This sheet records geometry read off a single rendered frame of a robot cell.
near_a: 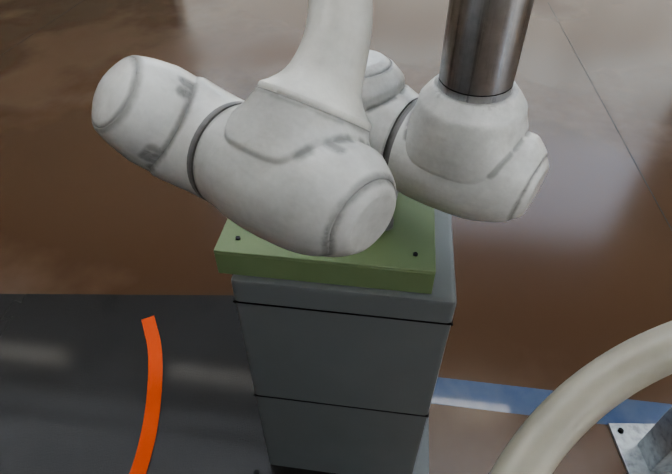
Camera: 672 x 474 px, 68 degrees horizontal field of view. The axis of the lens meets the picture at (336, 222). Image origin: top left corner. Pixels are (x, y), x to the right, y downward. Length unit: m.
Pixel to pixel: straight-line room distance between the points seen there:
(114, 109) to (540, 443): 0.41
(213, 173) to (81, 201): 2.17
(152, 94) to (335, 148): 0.17
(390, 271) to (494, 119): 0.31
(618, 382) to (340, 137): 0.25
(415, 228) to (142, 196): 1.77
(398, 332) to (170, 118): 0.62
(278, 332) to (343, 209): 0.66
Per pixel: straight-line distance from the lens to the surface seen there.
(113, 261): 2.21
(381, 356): 1.01
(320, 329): 0.96
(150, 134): 0.46
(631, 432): 1.83
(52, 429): 1.81
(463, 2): 0.65
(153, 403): 1.73
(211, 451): 1.62
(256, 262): 0.87
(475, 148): 0.69
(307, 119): 0.38
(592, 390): 0.38
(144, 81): 0.46
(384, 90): 0.78
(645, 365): 0.39
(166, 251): 2.17
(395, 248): 0.86
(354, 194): 0.36
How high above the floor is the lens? 1.46
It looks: 42 degrees down
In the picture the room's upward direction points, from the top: straight up
